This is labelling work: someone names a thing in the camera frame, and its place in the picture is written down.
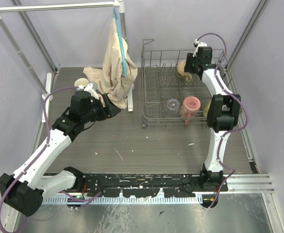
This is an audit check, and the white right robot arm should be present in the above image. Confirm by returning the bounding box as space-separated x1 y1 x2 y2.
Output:
184 43 241 191

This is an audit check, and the yellow-green mug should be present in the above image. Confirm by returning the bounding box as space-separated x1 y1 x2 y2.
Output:
203 102 211 117

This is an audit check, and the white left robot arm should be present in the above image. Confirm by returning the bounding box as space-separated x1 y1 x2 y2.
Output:
0 91 121 217

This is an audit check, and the blue clothes hanger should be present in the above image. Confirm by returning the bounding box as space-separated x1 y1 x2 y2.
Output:
113 7 128 77

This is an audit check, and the beige cloth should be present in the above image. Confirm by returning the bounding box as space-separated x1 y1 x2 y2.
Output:
83 20 138 109

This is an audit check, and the beige round mug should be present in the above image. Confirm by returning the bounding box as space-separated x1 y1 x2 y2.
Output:
176 60 192 83

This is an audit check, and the white metal clothes rack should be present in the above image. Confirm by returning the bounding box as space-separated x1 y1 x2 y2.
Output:
0 0 134 112

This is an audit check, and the light blue mug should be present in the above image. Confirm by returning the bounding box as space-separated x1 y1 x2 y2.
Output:
74 78 90 90

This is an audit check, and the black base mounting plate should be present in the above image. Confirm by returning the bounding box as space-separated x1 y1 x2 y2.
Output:
65 173 228 198

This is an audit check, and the clear glass cup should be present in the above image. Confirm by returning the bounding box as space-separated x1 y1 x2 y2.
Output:
164 98 180 118

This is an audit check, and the peach pink mug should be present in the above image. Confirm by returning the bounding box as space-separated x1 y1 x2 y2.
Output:
97 94 106 107

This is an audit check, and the grey wire dish rack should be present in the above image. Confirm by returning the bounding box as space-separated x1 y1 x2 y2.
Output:
142 38 242 129

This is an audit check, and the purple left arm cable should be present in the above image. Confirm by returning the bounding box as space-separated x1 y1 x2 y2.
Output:
0 86 84 233

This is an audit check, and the slotted cable duct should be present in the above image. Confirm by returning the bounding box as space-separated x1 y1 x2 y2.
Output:
43 193 203 205

